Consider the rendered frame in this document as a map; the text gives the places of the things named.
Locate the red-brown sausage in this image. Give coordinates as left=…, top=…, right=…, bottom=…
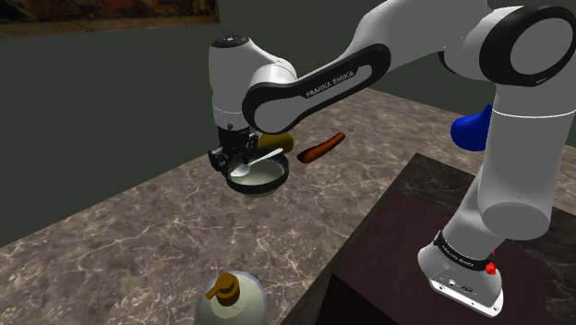
left=296, top=132, right=347, bottom=164

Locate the white spoon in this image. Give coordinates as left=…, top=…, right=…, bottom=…
left=230, top=148, right=284, bottom=178

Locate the pale bottle with brown pump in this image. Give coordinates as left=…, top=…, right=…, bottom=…
left=194, top=271, right=269, bottom=325

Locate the yellow-brown potato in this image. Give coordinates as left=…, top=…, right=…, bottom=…
left=257, top=131, right=295, bottom=155

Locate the dark marbled robot stand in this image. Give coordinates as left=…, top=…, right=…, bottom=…
left=280, top=152, right=576, bottom=325

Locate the black-rimmed white bowl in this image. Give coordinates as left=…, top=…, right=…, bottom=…
left=225, top=153, right=290, bottom=196

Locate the blue rounded object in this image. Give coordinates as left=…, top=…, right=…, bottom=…
left=450, top=103, right=494, bottom=152

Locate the framed wall picture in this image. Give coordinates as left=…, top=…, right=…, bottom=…
left=0, top=0, right=222, bottom=39

